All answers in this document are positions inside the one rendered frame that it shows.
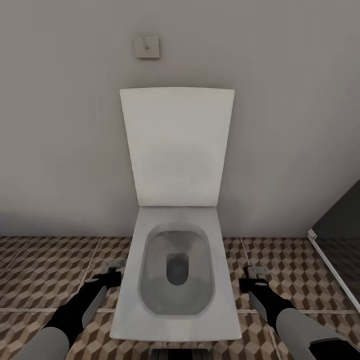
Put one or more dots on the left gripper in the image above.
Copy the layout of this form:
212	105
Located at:
114	278

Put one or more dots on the hook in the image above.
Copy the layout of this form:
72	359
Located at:
146	47

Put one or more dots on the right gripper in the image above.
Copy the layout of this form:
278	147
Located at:
244	283

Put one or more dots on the toilet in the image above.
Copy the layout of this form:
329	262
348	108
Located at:
176	286

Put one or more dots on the shower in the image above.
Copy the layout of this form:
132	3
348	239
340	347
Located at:
335	273

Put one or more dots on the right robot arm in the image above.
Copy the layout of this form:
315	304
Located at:
304	338

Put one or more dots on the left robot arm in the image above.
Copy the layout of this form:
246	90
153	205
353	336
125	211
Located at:
57	337

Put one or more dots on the door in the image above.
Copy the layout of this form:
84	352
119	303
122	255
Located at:
338	235

